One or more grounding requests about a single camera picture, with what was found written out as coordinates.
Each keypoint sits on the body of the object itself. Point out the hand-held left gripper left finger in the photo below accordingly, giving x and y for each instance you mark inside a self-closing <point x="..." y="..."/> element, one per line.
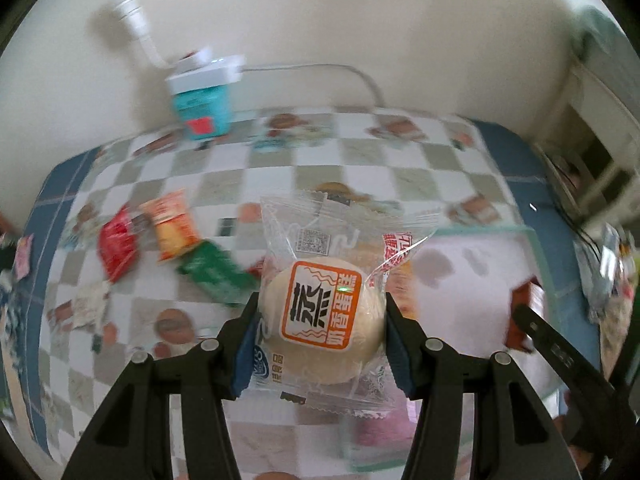
<point x="245" y="355"/>

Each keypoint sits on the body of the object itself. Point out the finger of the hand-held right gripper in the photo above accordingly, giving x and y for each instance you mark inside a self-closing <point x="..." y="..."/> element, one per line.
<point x="560" y="352"/>

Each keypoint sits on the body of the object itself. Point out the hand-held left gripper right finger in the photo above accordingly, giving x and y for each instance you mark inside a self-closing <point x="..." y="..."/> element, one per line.
<point x="400" y="355"/>

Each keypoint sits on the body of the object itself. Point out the dark red snack packet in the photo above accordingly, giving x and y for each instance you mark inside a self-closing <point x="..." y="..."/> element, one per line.
<point x="522" y="295"/>

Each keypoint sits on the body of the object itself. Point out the pink barcode snack packet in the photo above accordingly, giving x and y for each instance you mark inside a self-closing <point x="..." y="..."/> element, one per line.
<point x="385" y="430"/>

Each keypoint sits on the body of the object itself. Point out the round steamed cake clear packet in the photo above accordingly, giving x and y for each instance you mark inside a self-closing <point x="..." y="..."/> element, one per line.
<point x="320" y="310"/>

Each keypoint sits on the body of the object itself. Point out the dark green snack packet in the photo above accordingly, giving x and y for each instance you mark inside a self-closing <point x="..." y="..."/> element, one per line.
<point x="215" y="272"/>

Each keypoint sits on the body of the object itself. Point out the green shallow tray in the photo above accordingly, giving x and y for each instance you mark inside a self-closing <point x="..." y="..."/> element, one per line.
<point x="465" y="270"/>

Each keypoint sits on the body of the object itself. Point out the clear plastic packets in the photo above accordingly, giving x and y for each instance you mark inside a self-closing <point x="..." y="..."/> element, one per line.
<point x="607" y="270"/>

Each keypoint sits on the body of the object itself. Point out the small orange snack packet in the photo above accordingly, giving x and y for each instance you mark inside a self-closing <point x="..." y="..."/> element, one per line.
<point x="172" y="225"/>

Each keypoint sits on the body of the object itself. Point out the beige snack packet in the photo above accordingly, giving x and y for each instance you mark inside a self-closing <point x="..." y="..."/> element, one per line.
<point x="92" y="307"/>

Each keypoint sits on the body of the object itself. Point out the bright red snack packet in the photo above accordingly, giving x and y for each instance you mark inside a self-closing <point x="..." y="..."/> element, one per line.
<point x="117" y="245"/>

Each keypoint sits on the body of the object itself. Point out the checkered printed tablecloth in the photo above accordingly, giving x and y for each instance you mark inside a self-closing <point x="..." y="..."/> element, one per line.
<point x="350" y="160"/>

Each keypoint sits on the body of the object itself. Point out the white shelf unit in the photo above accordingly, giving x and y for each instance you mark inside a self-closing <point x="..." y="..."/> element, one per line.
<point x="600" y="125"/>

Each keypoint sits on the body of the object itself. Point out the small pink candy packet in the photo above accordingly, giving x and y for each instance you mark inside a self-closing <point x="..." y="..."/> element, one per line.
<point x="22" y="257"/>

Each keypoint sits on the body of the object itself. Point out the teal box with red label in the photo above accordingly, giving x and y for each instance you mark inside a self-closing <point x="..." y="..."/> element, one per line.
<point x="202" y="110"/>

